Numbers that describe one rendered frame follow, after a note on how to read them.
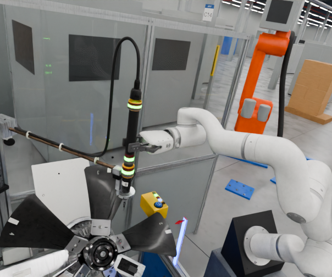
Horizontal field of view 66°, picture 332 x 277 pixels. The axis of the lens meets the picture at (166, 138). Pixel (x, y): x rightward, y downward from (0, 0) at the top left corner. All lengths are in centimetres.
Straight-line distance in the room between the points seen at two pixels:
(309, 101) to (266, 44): 441
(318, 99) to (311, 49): 322
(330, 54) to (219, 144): 1046
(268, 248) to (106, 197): 78
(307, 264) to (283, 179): 44
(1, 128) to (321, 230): 126
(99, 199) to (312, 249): 87
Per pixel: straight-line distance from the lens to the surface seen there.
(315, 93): 869
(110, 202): 112
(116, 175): 95
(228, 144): 86
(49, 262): 122
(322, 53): 1133
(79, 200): 134
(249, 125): 470
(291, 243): 130
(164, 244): 124
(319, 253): 119
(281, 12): 454
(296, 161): 81
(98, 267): 109
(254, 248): 145
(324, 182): 92
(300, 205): 84
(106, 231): 113
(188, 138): 97
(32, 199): 104
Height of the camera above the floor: 206
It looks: 25 degrees down
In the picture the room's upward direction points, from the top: 10 degrees clockwise
